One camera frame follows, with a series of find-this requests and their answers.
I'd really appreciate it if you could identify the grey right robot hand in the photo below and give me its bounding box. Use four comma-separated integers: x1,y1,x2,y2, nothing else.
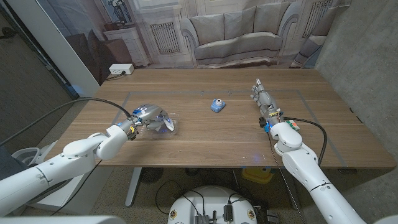
250,78,284,124

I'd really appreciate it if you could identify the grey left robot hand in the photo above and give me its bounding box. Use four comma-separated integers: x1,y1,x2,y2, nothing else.
117,104,175,141

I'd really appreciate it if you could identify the clear plastic clamshell container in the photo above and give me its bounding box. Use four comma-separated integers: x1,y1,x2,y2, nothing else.
133,113,180,138

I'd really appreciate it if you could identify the colourful puzzle cube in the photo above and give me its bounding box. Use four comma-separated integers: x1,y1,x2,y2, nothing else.
284,119,301,131

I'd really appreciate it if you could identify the white power strip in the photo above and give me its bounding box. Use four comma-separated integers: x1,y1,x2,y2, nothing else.
108,63,135,75

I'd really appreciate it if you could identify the black round floor fan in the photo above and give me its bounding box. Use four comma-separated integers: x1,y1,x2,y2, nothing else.
139,167,164,184

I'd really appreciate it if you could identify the yellow object under table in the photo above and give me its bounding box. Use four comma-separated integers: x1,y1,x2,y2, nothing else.
241,167,274,184

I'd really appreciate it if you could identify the white table leg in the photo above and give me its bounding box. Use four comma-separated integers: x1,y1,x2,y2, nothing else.
124,167,142,208

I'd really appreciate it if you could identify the printed living room backdrop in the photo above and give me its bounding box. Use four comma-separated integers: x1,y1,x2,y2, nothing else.
35,0,352,85

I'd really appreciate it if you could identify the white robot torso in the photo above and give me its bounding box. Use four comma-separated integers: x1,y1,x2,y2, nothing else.
167,185,258,224

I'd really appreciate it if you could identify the white plastic stand base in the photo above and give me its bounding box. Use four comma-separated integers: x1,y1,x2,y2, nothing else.
11,141,58,166

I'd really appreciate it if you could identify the person in blue jeans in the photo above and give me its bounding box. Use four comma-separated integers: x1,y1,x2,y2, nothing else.
0,146,29,181

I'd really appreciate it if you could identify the black power strip cable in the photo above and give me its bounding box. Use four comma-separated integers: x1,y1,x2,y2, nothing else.
105,70,127,81

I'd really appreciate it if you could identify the blue toy camera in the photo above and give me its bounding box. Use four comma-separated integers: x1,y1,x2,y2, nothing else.
210,98,226,113

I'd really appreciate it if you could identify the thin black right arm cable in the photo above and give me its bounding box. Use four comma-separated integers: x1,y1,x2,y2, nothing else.
266,130,307,224

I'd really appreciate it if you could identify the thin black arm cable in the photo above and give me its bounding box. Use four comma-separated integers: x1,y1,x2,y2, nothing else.
51,159,103,216
266,130,307,224

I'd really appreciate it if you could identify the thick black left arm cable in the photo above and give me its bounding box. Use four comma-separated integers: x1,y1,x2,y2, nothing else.
0,97,132,147

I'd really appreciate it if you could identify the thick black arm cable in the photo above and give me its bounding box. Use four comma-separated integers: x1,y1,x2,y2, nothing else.
0,97,132,147
282,116,328,167

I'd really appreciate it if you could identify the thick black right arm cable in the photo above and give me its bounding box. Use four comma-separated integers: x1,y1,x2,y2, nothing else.
282,116,328,167

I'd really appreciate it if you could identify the black floor cable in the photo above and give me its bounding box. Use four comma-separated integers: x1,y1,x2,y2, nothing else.
154,179,206,216

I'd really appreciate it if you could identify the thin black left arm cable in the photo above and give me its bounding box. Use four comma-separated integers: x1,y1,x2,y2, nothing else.
51,159,103,216

